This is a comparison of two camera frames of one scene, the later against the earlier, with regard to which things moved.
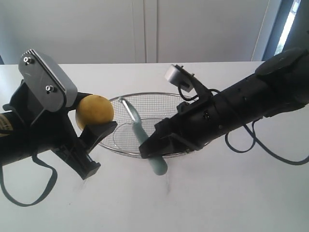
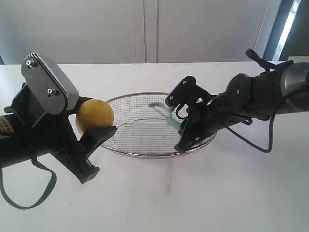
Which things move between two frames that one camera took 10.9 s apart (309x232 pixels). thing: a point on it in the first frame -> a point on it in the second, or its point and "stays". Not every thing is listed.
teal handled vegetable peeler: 158,163 -> 168,112
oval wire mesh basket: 145,109 stays
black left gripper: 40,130 stays
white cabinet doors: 70,32 stays
